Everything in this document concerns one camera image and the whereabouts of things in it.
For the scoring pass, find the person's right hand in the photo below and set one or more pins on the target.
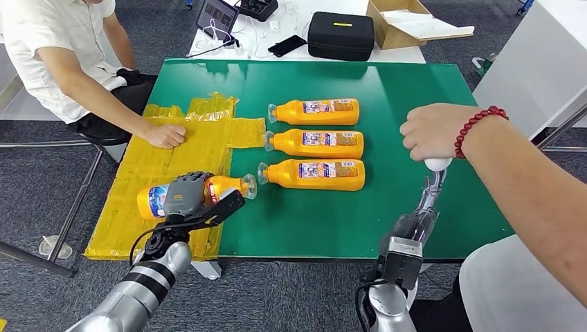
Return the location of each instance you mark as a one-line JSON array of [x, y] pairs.
[[165, 136]]

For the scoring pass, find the blue caster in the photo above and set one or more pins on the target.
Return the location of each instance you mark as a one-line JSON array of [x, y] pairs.
[[525, 5]]

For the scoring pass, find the green table mat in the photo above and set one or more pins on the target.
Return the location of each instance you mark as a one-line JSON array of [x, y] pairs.
[[321, 220]]

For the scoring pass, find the black smartphone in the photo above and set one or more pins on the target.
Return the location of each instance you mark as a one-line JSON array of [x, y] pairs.
[[287, 46]]

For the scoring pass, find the white handheld controller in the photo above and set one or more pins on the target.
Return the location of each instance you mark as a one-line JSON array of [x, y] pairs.
[[438, 164]]

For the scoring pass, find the white charger plug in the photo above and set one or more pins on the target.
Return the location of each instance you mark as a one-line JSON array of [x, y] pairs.
[[274, 25]]

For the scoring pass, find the clear plastic lid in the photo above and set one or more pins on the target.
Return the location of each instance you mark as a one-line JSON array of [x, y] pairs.
[[62, 249]]

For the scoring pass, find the person's hand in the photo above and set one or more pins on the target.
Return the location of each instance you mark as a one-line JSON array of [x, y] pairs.
[[431, 133]]

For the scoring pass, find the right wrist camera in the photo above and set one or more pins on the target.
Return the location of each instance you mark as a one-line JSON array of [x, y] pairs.
[[402, 266]]

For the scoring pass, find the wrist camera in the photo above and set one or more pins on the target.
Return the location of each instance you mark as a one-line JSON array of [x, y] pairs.
[[402, 266], [222, 208]]

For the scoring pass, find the open cardboard box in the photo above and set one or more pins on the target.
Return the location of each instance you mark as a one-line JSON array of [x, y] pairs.
[[390, 39]]

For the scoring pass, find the white paper sheet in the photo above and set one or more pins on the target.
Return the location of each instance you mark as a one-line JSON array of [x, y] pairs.
[[426, 25]]

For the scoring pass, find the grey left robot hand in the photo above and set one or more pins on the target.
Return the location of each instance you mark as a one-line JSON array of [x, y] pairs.
[[185, 199]]

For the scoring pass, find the metal stool frame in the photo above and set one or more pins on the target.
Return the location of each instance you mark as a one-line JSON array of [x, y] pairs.
[[75, 207]]

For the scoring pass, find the person's forearm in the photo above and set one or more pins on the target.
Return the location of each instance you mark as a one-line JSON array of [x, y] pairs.
[[541, 197]]

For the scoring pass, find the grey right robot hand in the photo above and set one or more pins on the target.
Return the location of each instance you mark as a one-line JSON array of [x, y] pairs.
[[408, 227]]

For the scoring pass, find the black tablet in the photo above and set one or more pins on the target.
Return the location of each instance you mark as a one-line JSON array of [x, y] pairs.
[[218, 16]]

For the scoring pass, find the orange detergent bottle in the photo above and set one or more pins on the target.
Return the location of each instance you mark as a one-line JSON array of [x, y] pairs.
[[289, 144], [293, 112], [284, 176], [229, 185]]

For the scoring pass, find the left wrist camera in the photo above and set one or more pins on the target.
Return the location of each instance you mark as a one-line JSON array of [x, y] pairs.
[[222, 208]]

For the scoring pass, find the black electronic box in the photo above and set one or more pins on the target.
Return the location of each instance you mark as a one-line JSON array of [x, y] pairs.
[[257, 8]]

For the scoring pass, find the black zip case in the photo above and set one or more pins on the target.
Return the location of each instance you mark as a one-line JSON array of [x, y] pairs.
[[339, 41]]

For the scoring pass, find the green floor item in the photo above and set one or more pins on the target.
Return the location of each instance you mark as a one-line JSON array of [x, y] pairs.
[[484, 68]]

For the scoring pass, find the person's right forearm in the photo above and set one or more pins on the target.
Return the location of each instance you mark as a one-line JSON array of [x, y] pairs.
[[105, 107]]

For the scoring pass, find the yellow tape strip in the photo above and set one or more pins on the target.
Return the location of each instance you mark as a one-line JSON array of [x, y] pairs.
[[2, 326]]

